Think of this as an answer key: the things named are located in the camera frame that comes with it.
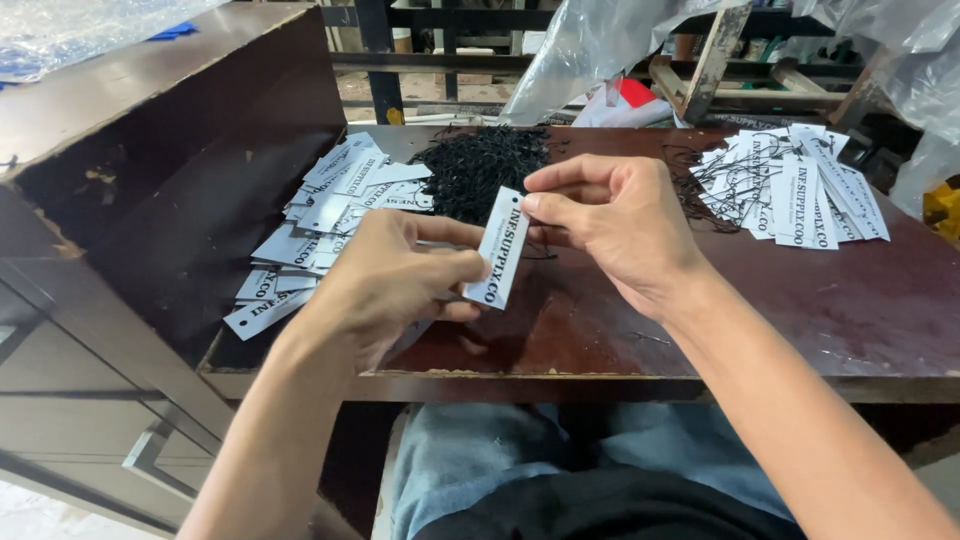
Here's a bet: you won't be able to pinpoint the heap of black strings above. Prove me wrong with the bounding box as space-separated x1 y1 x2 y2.
407 125 558 227

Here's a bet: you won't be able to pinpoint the person's blue jeans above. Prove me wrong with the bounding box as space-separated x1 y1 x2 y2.
389 402 798 540

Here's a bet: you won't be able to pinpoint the red and white packet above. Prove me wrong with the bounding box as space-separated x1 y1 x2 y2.
571 78 676 129

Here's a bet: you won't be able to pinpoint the clear plastic bag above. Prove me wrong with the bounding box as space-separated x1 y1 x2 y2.
498 0 753 128

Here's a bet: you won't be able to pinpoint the person's black shirt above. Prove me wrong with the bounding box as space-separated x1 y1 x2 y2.
411 468 810 540

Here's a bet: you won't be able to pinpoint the blue plastic piece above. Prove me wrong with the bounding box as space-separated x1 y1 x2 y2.
145 21 201 43

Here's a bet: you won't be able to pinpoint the clear bubble wrap sheet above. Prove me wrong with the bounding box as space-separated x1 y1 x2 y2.
0 0 228 85

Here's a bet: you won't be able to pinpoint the metal drawer handle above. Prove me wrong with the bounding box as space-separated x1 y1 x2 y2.
122 418 180 483

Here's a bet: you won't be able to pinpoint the thin black string loop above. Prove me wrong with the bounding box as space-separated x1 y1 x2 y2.
524 223 561 263

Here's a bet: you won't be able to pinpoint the pile of strung white tags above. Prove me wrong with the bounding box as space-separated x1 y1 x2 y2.
684 123 893 252

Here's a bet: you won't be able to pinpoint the dark brown wooden cabinet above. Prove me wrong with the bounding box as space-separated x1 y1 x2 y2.
0 1 348 535

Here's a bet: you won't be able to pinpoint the yellow object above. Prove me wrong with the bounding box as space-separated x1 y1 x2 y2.
922 175 960 243

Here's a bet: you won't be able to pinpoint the person's right hand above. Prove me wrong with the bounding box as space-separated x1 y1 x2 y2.
520 153 715 324

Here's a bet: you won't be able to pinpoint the black metal frame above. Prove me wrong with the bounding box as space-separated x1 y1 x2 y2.
321 0 835 126

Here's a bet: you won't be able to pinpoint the person's left hand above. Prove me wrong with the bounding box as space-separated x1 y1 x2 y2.
298 210 493 376

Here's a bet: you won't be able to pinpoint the white printed paper tag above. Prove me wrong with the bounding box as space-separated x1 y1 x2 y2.
461 186 532 312

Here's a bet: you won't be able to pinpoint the worn wooden stool frame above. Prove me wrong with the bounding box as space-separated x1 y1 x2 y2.
648 0 895 130

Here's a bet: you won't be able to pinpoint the large clear plastic sheet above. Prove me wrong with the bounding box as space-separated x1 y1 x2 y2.
792 0 960 220

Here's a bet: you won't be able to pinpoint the pile of white unstrung tags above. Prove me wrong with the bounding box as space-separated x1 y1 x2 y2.
222 132 435 342

